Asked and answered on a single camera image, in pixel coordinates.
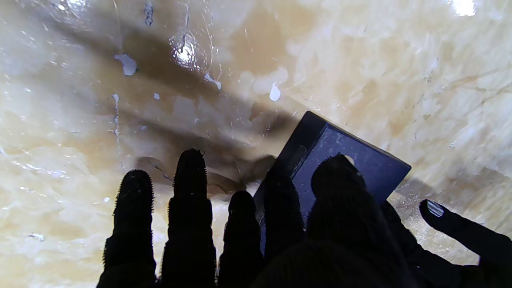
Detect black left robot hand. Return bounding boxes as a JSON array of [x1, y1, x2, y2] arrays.
[[380, 199, 512, 288]]

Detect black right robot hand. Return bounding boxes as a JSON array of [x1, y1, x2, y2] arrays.
[[96, 149, 409, 288]]

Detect black gift box lid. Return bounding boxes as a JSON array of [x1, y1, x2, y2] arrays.
[[254, 111, 412, 256]]

